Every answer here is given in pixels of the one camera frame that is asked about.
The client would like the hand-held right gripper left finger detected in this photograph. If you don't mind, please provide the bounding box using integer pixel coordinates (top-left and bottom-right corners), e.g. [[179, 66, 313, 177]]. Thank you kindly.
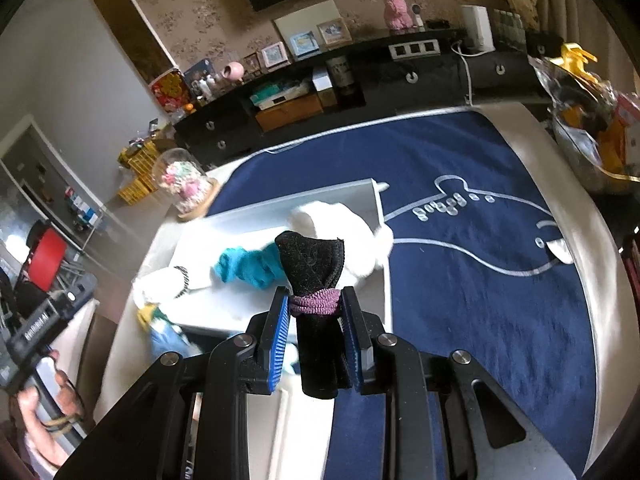
[[52, 287, 292, 480]]

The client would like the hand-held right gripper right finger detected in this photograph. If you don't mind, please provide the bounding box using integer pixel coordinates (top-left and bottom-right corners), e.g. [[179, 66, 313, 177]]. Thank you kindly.
[[341, 286, 576, 480]]

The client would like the black cloth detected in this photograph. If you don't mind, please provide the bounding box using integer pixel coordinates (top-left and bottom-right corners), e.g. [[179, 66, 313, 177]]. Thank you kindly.
[[275, 231, 354, 400]]

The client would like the purple hair tie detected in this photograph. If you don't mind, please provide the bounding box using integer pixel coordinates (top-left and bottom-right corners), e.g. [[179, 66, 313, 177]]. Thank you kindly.
[[287, 287, 346, 317]]

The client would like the shallow white box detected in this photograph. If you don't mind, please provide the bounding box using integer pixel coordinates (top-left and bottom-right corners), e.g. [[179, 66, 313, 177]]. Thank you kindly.
[[150, 176, 396, 342]]

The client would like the teal cloth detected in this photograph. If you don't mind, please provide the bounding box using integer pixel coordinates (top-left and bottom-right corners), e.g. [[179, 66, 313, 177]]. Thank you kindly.
[[212, 242, 291, 291]]

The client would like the plain white plush toy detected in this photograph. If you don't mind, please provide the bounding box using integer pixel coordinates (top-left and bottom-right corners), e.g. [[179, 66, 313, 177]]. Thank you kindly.
[[289, 201, 396, 282]]

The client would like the white towel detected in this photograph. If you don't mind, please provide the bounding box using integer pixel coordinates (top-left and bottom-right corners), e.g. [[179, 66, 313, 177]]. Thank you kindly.
[[132, 265, 221, 307]]

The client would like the person's left forearm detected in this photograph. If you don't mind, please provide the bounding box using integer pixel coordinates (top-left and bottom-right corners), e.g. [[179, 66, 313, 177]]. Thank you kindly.
[[7, 417, 86, 480]]

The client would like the person's left hand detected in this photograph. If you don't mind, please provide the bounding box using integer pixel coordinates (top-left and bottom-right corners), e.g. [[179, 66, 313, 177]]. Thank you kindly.
[[19, 352, 85, 427]]

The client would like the red chair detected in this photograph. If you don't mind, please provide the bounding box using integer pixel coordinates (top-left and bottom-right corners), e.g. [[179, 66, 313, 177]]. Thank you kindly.
[[27, 227, 69, 294]]

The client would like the yellow black wrist band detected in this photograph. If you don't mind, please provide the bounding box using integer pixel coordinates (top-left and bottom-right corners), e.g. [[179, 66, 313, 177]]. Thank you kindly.
[[41, 411, 85, 432]]

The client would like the shelf with small boxes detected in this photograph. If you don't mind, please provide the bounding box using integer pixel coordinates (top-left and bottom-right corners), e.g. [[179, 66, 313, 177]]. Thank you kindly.
[[62, 185, 103, 241]]

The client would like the navy blue blanket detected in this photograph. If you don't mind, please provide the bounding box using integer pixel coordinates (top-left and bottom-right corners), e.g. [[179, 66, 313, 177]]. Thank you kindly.
[[207, 110, 599, 480]]

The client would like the yellow plastic crate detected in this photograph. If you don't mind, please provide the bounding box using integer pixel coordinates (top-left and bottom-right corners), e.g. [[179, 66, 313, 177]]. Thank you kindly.
[[117, 180, 156, 206], [127, 140, 161, 174]]

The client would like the glass dome with flowers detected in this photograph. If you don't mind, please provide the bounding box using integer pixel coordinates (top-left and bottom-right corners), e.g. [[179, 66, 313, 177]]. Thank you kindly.
[[156, 148, 221, 224]]

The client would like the brown cardboard box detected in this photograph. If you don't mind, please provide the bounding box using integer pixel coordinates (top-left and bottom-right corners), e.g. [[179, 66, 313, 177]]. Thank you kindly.
[[255, 94, 325, 133]]

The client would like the stack of books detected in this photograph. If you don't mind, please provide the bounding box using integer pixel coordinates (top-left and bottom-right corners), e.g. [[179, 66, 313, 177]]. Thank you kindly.
[[249, 80, 314, 110]]

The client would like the small white carton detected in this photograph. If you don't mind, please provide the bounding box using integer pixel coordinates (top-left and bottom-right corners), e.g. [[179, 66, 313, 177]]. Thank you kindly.
[[312, 66, 335, 109]]

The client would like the red festive poster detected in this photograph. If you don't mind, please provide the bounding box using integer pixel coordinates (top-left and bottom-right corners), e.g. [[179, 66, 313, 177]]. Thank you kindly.
[[150, 67, 190, 111]]

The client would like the blue picture box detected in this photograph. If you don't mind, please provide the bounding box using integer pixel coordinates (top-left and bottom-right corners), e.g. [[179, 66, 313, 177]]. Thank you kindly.
[[184, 59, 219, 99]]

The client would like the black television cabinet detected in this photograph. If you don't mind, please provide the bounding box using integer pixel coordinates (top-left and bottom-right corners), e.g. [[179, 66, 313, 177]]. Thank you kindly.
[[172, 27, 581, 171]]

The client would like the white socket panel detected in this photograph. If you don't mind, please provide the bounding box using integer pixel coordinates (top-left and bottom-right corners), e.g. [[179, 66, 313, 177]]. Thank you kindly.
[[389, 38, 442, 60]]

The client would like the white blank panel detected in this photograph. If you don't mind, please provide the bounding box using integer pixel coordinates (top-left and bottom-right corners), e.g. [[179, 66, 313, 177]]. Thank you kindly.
[[274, 0, 344, 49]]

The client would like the basket of assorted clutter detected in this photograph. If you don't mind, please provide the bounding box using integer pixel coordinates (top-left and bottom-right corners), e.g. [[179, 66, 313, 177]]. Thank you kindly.
[[530, 55, 640, 196]]

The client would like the pink plush toy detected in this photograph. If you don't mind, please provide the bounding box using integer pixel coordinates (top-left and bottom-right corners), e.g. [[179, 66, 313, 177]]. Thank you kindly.
[[382, 0, 412, 33]]

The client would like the white air purifier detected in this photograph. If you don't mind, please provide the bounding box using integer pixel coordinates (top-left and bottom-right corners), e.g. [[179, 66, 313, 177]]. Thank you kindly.
[[461, 5, 496, 55]]

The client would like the row of clear bottles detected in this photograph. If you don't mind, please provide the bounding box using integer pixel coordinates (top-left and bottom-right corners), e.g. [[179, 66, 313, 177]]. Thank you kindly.
[[492, 8, 529, 49]]

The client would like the yellow toy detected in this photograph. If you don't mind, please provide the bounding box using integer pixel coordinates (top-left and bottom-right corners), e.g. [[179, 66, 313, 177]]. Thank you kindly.
[[560, 42, 599, 79]]

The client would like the beige curtain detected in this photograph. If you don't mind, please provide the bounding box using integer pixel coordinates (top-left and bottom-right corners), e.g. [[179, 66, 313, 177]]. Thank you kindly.
[[530, 0, 626, 46]]

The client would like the white picture frame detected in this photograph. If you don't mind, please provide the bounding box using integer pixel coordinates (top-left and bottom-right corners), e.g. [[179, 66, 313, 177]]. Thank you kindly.
[[260, 42, 290, 70]]

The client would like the white power cable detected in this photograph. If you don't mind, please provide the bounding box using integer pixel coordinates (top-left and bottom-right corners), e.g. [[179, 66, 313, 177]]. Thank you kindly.
[[452, 40, 476, 107]]

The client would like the blue picture frame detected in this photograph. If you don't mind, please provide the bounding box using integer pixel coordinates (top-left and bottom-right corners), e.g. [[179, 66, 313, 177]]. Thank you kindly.
[[290, 31, 321, 57]]

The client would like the beige picture frame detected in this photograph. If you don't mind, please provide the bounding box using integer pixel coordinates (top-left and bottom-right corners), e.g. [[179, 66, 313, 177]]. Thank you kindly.
[[317, 17, 351, 46]]

